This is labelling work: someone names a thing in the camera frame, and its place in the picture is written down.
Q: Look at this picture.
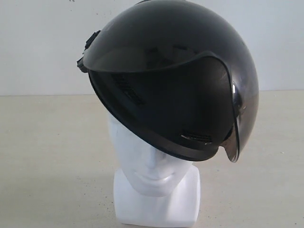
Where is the black helmet with tinted visor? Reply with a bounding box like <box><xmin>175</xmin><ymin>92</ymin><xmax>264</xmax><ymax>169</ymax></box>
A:
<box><xmin>76</xmin><ymin>0</ymin><xmax>259</xmax><ymax>162</ymax></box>

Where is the white mannequin head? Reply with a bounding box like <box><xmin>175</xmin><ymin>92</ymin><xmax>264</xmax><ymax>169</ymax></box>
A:
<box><xmin>108</xmin><ymin>114</ymin><xmax>200</xmax><ymax>222</ymax></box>

